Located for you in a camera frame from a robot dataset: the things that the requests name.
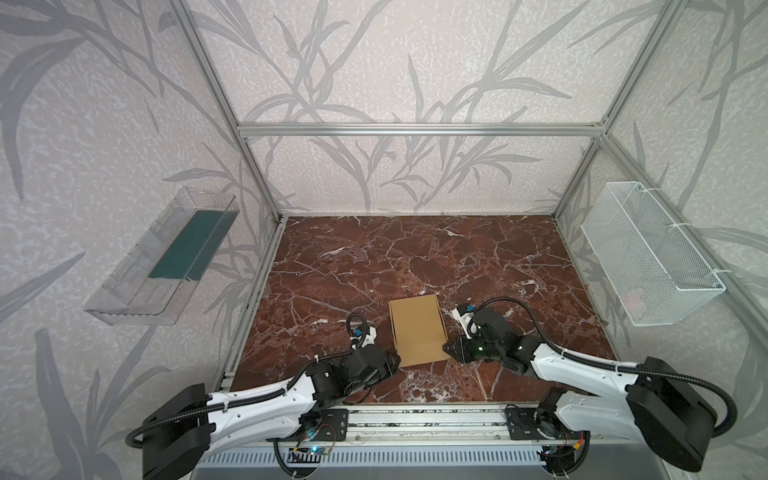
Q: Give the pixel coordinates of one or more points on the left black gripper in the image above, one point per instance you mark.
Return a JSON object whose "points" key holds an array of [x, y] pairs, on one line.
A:
{"points": [[387, 361]]}

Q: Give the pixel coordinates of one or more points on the white wire mesh basket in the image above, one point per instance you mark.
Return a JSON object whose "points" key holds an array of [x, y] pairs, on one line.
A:
{"points": [[659, 276]]}

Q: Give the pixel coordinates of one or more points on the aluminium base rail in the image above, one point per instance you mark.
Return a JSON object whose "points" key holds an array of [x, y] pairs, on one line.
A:
{"points": [[420, 423]]}

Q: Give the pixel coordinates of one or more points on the brown cardboard box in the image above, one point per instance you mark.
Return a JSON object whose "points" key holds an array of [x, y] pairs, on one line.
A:
{"points": [[418, 330]]}

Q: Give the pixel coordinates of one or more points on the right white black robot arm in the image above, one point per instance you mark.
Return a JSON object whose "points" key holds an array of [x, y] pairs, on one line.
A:
{"points": [[648, 402]]}

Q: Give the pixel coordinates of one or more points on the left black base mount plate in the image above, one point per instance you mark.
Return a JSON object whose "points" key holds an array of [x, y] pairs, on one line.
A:
{"points": [[321, 425]]}

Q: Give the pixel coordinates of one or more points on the aluminium cage frame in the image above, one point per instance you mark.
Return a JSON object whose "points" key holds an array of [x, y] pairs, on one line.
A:
{"points": [[738, 297]]}

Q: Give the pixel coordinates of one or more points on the clear plastic wall bin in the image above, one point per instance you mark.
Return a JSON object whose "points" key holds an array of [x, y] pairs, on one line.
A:
{"points": [[155, 281]]}

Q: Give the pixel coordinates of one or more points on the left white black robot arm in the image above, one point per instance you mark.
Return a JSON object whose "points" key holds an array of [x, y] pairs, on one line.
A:
{"points": [[195, 424]]}

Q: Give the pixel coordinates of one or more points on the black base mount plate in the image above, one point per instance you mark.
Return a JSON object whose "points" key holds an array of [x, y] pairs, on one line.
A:
{"points": [[522, 423], [321, 425]]}

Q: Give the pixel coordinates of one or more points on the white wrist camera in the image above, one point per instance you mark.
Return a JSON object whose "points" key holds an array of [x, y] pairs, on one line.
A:
{"points": [[363, 336], [463, 314]]}

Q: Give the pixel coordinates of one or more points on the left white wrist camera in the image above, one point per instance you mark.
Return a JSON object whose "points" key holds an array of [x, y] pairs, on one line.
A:
{"points": [[363, 336]]}

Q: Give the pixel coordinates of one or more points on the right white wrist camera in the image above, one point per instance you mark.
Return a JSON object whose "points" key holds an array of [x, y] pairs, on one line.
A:
{"points": [[463, 314]]}

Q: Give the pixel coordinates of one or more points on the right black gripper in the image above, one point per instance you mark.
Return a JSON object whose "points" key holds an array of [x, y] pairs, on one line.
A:
{"points": [[455, 348]]}

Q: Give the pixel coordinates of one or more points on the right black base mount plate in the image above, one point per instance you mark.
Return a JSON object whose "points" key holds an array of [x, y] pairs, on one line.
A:
{"points": [[522, 423]]}

